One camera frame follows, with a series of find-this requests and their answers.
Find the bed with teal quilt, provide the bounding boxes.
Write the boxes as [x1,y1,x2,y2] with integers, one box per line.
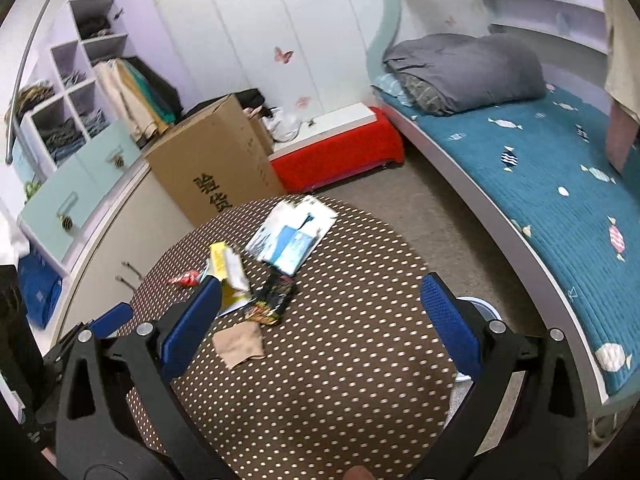
[385,84,640,395]

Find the low white cabinet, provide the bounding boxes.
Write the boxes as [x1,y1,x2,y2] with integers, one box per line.
[50,160,201,346]

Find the teal plaid pillow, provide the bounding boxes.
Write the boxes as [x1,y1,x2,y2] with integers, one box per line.
[372,73,416,107]

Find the green hanging garment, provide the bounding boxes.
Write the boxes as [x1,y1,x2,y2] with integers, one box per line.
[122,60,171,126]

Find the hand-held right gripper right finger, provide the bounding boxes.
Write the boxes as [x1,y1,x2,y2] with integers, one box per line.
[421,274,590,480]

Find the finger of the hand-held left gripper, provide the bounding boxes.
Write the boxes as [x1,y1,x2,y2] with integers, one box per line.
[75,302,135,343]

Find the black folded clothes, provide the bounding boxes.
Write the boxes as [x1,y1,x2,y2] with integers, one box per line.
[80,15,113,38]

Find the round polka-dot table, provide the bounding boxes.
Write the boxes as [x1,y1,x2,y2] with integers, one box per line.
[117,195,458,480]

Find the dark cloth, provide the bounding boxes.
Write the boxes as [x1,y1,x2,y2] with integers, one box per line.
[0,265,46,411]

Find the yellow white carton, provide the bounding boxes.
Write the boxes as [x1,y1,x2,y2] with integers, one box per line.
[207,242,251,318]

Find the pale green wardrobe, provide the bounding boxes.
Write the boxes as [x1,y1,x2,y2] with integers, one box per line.
[148,0,396,126]

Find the cream hanging jacket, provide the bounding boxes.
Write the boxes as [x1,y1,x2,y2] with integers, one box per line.
[95,60,156,143]

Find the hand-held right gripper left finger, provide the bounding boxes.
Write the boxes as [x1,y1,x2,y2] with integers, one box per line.
[55,276,223,480]

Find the blue white packet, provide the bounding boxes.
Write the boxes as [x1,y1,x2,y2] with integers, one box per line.
[245,195,338,277]

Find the red bench white top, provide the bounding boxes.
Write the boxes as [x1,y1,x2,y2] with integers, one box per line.
[269,101,405,193]

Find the white plastic bag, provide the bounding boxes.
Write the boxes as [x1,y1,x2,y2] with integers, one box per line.
[262,107,301,142]

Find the black cloth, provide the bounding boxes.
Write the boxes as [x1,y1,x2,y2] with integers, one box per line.
[182,88,265,118]

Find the black snack packet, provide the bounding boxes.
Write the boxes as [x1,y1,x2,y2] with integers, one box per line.
[243,275,298,327]

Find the tall cardboard box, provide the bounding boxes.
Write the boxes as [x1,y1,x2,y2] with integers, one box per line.
[144,93,286,228]

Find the cream hanging sweater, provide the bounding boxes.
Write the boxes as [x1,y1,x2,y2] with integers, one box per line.
[602,0,640,173]

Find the grey duvet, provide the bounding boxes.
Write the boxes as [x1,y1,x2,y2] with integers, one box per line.
[382,34,547,115]

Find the black hanging garment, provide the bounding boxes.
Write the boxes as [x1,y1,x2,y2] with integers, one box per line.
[132,56,183,121]

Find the lilac wall shelf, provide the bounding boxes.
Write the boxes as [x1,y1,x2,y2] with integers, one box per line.
[480,0,608,53]

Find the olive clothes pile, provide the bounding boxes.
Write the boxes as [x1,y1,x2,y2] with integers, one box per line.
[5,82,53,121]

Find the white cubby shelf with clothes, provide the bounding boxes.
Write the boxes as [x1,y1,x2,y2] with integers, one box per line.
[0,0,146,276]

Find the dark folded clothes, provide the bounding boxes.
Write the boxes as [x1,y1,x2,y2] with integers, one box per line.
[40,120,86,161]

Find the blue shopping bag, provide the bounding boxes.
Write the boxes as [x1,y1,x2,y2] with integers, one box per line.
[17,252,63,328]

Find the mint bunk bed frame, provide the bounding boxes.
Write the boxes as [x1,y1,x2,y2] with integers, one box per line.
[367,0,640,453]

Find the grey metal handrail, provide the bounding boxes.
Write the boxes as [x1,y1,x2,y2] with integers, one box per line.
[5,0,112,163]

